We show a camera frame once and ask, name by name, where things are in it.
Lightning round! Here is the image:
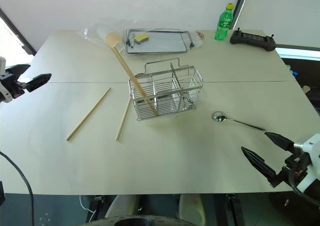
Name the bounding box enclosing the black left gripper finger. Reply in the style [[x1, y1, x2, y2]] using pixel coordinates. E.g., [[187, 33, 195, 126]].
[[5, 64, 31, 80], [24, 73, 53, 92]]

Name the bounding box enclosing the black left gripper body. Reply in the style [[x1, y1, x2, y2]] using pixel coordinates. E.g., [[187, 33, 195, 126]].
[[0, 73, 27, 99]]

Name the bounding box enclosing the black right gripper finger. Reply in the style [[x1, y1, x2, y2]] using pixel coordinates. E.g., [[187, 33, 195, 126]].
[[264, 132, 295, 154], [240, 146, 278, 185]]

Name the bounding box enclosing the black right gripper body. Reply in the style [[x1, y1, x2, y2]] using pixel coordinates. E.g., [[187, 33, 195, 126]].
[[272, 151, 313, 188]]

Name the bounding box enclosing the wooden chopstick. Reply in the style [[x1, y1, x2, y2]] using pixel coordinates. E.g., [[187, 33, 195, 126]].
[[115, 97, 132, 141], [65, 86, 112, 142], [112, 47, 158, 116], [115, 47, 160, 116]]

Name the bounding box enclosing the steel spoon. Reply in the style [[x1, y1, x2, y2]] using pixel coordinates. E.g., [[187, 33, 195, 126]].
[[211, 110, 267, 131]]

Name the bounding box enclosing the dark cluttered side furniture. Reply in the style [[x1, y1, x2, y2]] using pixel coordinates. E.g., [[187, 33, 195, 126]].
[[281, 57, 320, 116]]

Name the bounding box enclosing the clear plastic bag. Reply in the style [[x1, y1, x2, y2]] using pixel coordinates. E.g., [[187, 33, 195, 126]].
[[80, 22, 126, 53]]

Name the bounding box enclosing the clear plastic cup stack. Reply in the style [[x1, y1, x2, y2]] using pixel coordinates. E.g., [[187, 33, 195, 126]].
[[95, 24, 111, 42]]

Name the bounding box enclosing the beige paper cup stack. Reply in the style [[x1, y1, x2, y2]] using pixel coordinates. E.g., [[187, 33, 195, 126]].
[[104, 32, 124, 49]]

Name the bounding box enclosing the black remote controller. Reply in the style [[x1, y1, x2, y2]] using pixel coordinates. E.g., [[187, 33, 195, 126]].
[[229, 28, 278, 52]]

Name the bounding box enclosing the yellow sponge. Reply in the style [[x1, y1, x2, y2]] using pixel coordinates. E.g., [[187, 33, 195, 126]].
[[132, 33, 150, 45]]

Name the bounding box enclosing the steel tray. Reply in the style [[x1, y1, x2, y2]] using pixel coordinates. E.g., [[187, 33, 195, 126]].
[[124, 28, 188, 55]]

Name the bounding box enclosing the green plastic bottle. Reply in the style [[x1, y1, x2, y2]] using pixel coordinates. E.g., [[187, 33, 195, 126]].
[[213, 2, 235, 42]]

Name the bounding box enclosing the crumpled clear plastic wrap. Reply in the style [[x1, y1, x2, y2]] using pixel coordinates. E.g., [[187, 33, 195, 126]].
[[187, 30, 205, 49]]

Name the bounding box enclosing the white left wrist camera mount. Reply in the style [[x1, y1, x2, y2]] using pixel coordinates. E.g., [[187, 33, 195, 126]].
[[0, 56, 13, 103]]

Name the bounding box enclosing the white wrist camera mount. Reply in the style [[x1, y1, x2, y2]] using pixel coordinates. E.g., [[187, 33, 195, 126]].
[[293, 133, 320, 194], [0, 56, 13, 103]]

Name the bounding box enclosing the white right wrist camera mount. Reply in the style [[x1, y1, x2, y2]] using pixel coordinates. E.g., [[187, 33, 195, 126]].
[[293, 133, 320, 194]]

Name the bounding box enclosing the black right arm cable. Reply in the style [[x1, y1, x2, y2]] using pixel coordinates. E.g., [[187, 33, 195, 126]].
[[287, 169, 320, 208]]

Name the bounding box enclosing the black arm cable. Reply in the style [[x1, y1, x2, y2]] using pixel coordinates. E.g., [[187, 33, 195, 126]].
[[0, 151, 35, 226], [287, 169, 320, 208]]

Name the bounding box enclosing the dark window frame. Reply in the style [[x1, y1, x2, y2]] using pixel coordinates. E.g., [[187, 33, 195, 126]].
[[0, 7, 37, 57]]

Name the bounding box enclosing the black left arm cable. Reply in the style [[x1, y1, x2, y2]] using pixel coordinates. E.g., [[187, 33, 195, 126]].
[[0, 151, 35, 226]]

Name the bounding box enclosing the steel wire cutlery basket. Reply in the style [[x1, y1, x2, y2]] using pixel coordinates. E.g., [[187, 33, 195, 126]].
[[127, 57, 204, 122]]

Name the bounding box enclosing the thin white cable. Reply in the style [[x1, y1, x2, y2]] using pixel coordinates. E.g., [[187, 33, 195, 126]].
[[79, 194, 97, 223]]

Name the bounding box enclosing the steel wire frame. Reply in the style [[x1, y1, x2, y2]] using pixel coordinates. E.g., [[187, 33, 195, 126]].
[[125, 28, 196, 49]]

